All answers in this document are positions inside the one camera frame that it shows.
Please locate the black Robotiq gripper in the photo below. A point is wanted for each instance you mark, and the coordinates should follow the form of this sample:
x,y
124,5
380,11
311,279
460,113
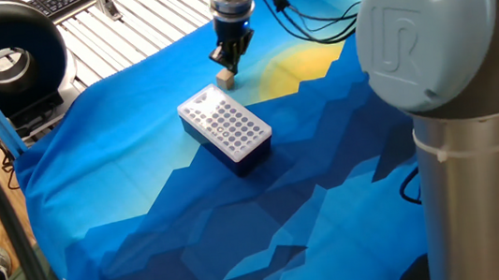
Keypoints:
x,y
233,31

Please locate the small wooden cube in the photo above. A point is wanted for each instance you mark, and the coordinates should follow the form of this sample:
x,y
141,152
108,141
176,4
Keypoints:
x,y
225,80

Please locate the blue tube rack white top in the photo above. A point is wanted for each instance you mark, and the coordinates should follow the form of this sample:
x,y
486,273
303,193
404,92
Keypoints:
x,y
224,124

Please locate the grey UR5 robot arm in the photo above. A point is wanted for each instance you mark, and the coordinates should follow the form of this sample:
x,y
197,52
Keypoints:
x,y
445,42

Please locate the blue mountain print cloth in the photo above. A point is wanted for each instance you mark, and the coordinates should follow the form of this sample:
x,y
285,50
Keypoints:
x,y
137,148

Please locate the black computer keyboard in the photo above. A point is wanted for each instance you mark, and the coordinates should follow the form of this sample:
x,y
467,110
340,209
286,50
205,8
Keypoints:
x,y
59,1

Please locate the silver metal bracket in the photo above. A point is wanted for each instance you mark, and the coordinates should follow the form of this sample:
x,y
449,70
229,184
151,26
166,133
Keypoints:
x,y
106,3

